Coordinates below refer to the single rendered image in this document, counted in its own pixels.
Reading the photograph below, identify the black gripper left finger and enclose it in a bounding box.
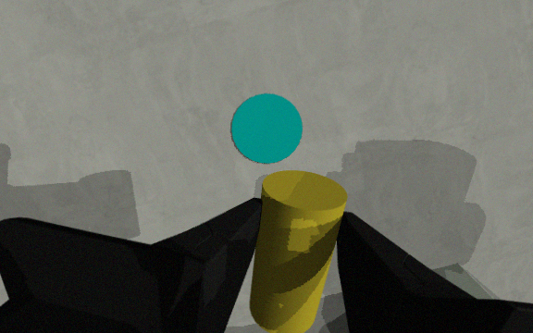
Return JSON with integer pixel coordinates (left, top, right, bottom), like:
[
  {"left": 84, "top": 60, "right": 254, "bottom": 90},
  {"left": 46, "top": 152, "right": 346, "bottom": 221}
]
[{"left": 0, "top": 198, "right": 263, "bottom": 333}]

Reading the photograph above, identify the yellow cylinder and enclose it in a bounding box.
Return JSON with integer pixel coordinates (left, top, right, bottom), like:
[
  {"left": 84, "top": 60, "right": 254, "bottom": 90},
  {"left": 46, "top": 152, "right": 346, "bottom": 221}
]
[{"left": 249, "top": 170, "right": 348, "bottom": 333}]

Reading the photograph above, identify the teal circle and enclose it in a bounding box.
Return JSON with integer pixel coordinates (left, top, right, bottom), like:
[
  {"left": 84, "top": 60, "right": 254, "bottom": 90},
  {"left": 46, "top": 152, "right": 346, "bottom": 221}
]
[{"left": 231, "top": 94, "right": 303, "bottom": 164}]

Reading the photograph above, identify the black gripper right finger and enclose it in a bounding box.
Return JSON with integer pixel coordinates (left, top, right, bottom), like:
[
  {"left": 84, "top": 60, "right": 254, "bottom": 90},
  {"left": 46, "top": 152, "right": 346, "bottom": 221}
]
[{"left": 337, "top": 211, "right": 533, "bottom": 333}]

